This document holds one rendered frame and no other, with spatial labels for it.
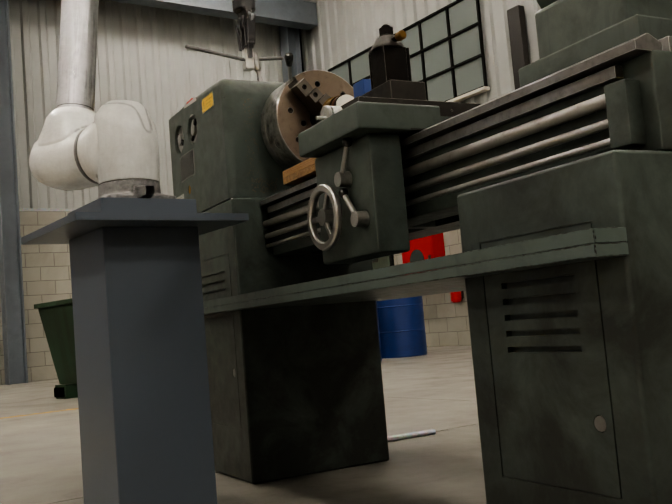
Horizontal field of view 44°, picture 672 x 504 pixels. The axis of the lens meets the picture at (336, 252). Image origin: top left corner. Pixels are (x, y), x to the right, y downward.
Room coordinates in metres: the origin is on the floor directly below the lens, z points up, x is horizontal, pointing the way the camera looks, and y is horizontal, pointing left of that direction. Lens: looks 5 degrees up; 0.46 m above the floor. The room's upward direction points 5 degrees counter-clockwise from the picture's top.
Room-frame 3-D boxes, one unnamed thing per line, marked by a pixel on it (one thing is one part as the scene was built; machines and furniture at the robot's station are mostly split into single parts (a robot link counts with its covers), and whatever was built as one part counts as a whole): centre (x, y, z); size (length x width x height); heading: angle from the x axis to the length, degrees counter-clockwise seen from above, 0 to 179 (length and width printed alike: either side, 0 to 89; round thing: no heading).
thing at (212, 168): (2.92, 0.24, 1.06); 0.59 x 0.48 x 0.39; 28
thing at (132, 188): (2.12, 0.51, 0.83); 0.22 x 0.18 x 0.06; 36
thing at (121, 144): (2.15, 0.53, 0.97); 0.18 x 0.16 x 0.22; 60
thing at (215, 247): (2.92, 0.23, 0.43); 0.60 x 0.48 x 0.86; 28
